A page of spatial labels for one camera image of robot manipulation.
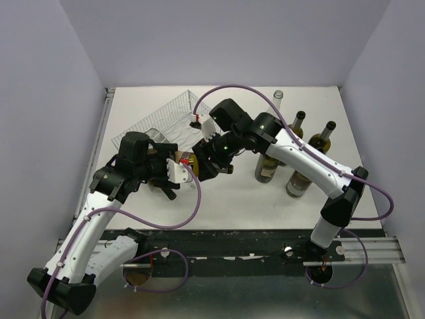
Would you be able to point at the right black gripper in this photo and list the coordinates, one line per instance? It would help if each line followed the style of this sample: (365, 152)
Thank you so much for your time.
(208, 147)

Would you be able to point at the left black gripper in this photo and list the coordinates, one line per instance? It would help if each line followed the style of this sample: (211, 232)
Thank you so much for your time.
(169, 151)

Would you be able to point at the dark green wine bottle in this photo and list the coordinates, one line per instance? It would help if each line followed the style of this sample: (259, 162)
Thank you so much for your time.
(191, 159)

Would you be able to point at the short clear glass bottle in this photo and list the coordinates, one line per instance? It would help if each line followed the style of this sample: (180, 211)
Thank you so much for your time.
(156, 136)

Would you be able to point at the dark labelled wine bottle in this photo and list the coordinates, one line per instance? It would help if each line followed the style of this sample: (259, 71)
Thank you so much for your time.
(167, 187)

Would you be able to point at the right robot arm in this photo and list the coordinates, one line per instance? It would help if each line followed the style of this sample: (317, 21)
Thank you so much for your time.
(228, 129)

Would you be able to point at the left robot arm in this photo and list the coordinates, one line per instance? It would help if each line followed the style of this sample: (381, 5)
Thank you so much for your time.
(71, 277)

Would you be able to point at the dark centre wine bottle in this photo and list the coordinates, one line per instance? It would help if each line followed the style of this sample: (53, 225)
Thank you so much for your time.
(265, 168)

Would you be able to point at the front right dark bottle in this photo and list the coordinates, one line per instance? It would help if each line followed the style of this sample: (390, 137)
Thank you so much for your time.
(297, 185)

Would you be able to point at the olive green wine bottle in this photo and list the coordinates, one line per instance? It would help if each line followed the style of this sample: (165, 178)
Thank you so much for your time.
(295, 126)

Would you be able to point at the tall clear glass bottle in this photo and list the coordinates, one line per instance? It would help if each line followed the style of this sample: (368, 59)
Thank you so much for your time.
(277, 101)

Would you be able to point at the far right green bottle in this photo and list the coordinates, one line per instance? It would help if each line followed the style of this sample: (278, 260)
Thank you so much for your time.
(322, 141)

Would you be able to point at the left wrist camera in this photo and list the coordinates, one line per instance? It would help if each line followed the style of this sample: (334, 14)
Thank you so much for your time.
(179, 173)

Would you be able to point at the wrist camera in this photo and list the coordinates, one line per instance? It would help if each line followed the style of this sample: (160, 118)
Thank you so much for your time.
(179, 173)
(205, 124)

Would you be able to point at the white wire wine rack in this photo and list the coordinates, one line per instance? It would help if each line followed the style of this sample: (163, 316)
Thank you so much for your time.
(172, 120)

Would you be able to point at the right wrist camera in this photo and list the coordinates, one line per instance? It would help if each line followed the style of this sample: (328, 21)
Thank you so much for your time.
(205, 124)

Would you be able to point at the aluminium frame rail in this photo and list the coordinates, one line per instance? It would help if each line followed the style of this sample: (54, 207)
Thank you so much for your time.
(380, 251)

